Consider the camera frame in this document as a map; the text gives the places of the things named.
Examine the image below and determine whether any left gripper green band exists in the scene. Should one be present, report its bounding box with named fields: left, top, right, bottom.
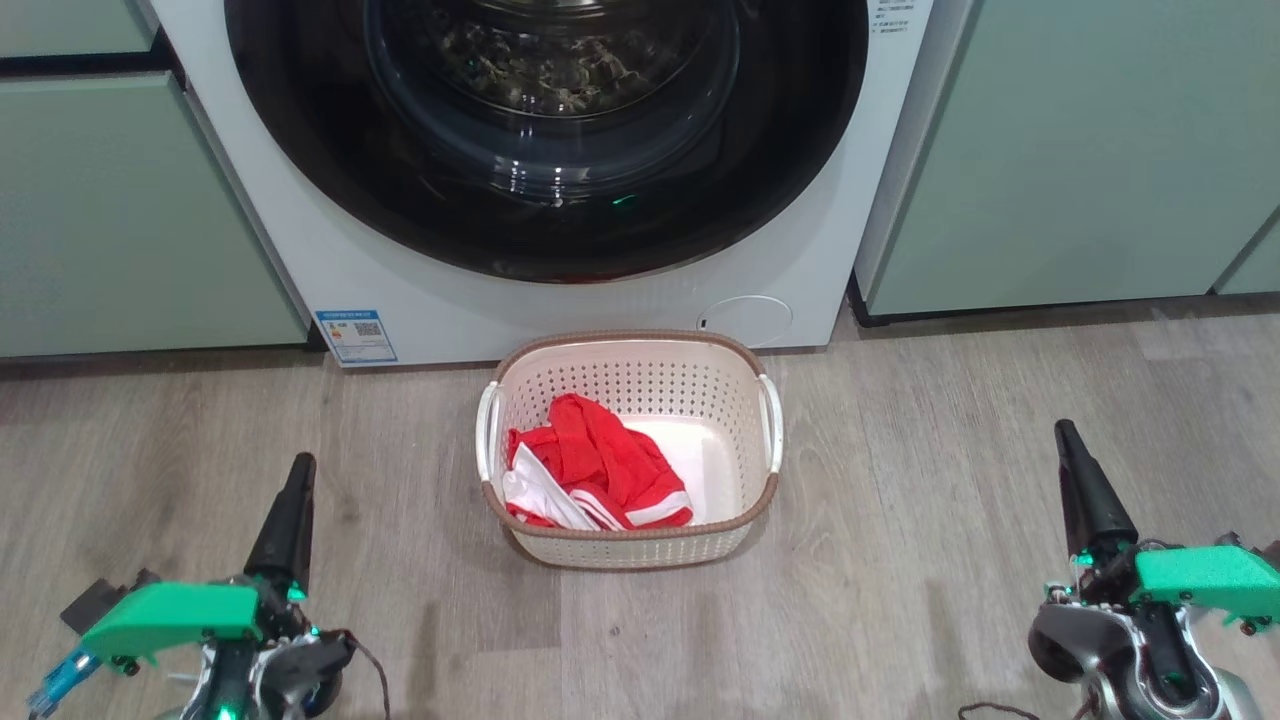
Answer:
left=80, top=452, right=317, bottom=667

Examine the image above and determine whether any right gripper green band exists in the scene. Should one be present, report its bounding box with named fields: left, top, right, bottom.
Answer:
left=1048, top=420, right=1280, bottom=626

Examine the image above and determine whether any white and red garment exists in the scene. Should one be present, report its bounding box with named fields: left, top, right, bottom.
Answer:
left=502, top=445, right=601, bottom=531

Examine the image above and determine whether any red garment with white stripes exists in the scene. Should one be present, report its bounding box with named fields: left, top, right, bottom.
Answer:
left=505, top=393, right=694, bottom=531

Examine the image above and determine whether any black glass washer door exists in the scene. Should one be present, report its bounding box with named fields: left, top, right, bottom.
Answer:
left=224, top=0, right=869, bottom=284

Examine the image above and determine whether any white front-load washing machine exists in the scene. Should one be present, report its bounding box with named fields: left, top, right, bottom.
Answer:
left=150, top=0, right=936, bottom=369

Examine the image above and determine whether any blue energy label sticker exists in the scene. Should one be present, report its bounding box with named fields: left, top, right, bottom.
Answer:
left=315, top=309, right=398, bottom=365

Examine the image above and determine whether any pale green cabinet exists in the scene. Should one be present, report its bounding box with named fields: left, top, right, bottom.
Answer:
left=855, top=0, right=1280, bottom=321
left=0, top=0, right=311, bottom=359

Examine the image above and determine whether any cream perforated laundry basket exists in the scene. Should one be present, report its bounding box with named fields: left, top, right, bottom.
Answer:
left=475, top=330, right=784, bottom=571

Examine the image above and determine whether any round white filter cover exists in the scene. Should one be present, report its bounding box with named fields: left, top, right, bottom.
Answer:
left=697, top=295, right=794, bottom=350

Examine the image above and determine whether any thin black cable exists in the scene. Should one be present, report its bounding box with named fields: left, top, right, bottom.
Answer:
left=345, top=630, right=391, bottom=720
left=958, top=700, right=1096, bottom=720

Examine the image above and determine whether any blue cable plug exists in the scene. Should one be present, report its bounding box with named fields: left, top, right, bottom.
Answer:
left=28, top=648, right=101, bottom=717

